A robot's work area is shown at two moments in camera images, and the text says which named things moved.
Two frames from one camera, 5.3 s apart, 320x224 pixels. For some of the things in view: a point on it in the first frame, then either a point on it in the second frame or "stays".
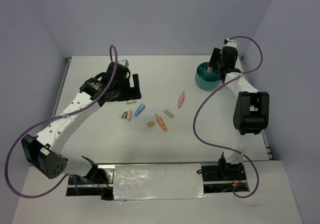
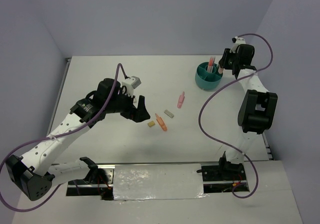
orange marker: [161, 122] stays
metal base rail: [215, 180] stays
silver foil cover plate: [160, 181] stays
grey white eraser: [166, 112] stays
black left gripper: [133, 93] -> [138, 114]
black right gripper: [216, 54] -> [224, 62]
